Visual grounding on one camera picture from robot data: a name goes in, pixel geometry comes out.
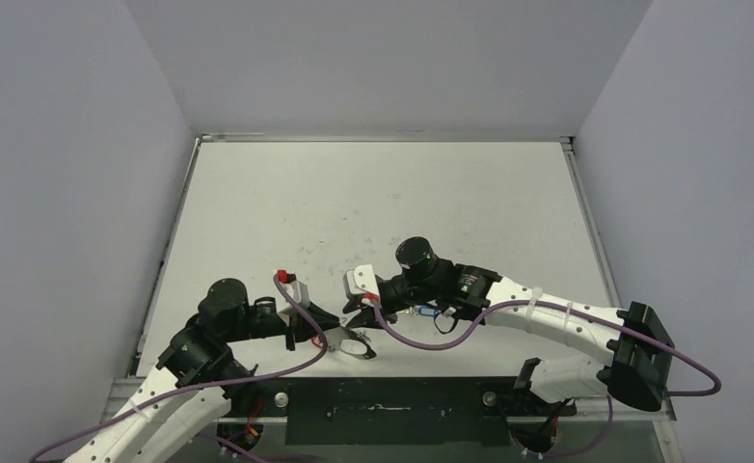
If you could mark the silver metal key plate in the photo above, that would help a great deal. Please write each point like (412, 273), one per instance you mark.
(349, 342)

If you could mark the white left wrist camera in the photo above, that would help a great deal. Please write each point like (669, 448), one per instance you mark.
(294, 293)

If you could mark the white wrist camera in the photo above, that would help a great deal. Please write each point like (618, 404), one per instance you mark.
(294, 293)
(361, 282)

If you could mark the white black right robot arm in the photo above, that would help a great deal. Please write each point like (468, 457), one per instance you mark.
(624, 353)

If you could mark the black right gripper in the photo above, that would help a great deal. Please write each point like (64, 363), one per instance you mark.
(377, 296)

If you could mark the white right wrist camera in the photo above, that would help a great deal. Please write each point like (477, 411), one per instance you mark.
(361, 282)

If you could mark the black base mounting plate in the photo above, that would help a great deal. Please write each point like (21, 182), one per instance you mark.
(375, 411)

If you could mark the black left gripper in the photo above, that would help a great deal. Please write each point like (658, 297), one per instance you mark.
(297, 325)

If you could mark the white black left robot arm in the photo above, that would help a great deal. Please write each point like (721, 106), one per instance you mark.
(197, 379)

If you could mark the blue white key tag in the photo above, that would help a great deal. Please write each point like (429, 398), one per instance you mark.
(426, 311)

